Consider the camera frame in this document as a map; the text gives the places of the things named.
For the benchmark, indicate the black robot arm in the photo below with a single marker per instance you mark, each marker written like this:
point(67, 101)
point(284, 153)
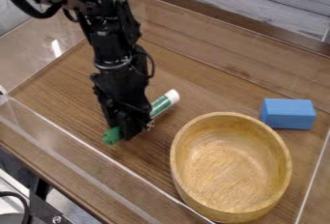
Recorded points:
point(109, 25)

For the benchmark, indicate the brown wooden bowl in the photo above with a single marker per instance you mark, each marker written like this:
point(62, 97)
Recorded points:
point(230, 166)

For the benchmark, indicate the black metal mount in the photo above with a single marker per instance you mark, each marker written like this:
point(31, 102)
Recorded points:
point(42, 212)

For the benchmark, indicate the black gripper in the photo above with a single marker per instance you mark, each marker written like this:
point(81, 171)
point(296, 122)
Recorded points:
point(119, 87)

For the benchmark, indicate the blue foam block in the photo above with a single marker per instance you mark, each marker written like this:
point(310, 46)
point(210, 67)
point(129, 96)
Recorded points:
point(288, 113)

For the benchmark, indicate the clear acrylic front barrier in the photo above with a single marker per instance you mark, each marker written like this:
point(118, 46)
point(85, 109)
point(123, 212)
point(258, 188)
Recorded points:
point(114, 177)

